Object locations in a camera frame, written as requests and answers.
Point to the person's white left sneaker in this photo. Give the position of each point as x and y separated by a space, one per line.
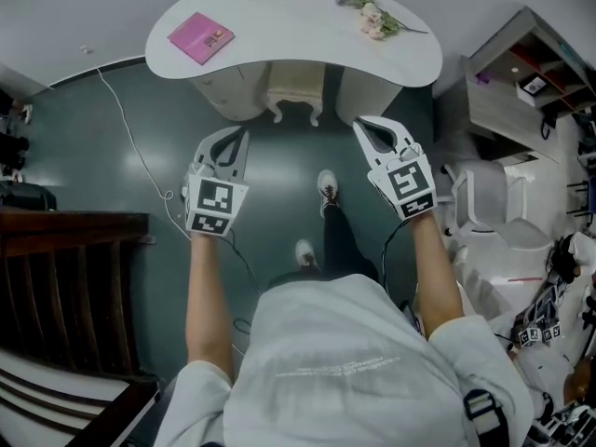
305 252

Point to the white office chair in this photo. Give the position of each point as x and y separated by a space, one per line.
521 231

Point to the person's left forearm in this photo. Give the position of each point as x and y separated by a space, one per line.
207 296

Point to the black picture frame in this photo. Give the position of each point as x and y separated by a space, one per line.
532 89

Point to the person's white right sneaker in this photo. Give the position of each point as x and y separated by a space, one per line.
327 186

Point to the pink flower bouquet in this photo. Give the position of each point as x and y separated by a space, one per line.
372 14

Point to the person's black trousers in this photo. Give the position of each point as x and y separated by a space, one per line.
337 240

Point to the white desk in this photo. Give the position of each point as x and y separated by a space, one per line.
288 26

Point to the pink book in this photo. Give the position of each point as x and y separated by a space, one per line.
198 37

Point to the grey wooden shelf cabinet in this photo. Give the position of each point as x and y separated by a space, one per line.
503 110

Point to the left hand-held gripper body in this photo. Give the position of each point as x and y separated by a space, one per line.
216 203

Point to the person's white sneaker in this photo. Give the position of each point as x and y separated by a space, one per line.
327 186
305 252

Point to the white stool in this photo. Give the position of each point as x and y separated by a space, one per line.
293 84

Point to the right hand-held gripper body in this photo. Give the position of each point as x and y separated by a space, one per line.
410 184

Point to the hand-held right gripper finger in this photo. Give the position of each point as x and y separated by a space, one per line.
370 149
400 135

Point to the small purple item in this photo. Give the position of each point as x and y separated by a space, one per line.
483 78

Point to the person's white t-shirt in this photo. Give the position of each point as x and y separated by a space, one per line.
335 366

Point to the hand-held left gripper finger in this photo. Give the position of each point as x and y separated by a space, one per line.
238 163
216 143

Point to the black bag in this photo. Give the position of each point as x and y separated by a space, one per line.
28 196

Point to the person's right forearm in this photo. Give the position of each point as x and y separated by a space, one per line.
435 277

